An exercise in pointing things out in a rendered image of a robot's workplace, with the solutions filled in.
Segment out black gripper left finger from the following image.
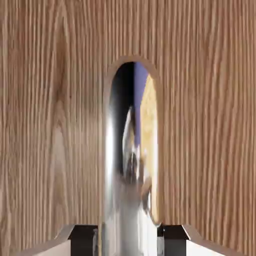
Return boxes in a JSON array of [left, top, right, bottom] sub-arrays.
[[25, 224, 99, 256]]

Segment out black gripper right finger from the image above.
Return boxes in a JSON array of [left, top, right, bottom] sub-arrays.
[[157, 224, 231, 256]]

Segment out curved shiny metal handle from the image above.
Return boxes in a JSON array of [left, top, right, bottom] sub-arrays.
[[102, 61, 162, 256]]

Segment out light wood cabinet door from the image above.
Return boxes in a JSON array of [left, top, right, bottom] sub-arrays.
[[0, 0, 256, 256]]

